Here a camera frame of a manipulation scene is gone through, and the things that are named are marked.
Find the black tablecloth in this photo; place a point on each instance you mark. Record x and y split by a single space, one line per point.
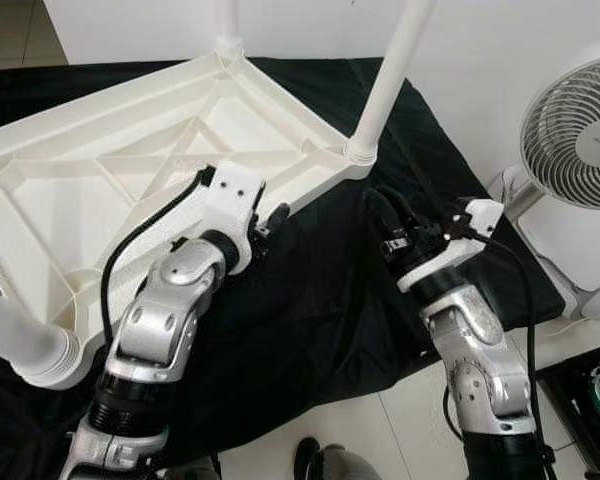
330 300

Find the black metal furniture frame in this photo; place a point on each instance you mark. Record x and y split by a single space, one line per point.
565 385

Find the grey right robot foot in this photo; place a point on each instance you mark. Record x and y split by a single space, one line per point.
340 463

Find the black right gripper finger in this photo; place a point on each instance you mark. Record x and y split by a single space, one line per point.
380 212
405 210

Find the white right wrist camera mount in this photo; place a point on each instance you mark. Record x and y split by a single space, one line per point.
460 245

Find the white plastic table top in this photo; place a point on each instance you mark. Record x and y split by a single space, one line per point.
100 150

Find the grey left robot foot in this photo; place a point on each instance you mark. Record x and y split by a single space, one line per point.
192 471

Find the grey robot foot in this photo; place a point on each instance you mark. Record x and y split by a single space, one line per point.
192 471
340 463

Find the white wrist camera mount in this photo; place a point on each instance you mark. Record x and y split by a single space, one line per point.
230 205
460 245

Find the white floor fan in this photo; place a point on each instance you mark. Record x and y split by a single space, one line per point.
575 130

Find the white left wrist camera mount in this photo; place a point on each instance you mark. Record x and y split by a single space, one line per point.
230 205

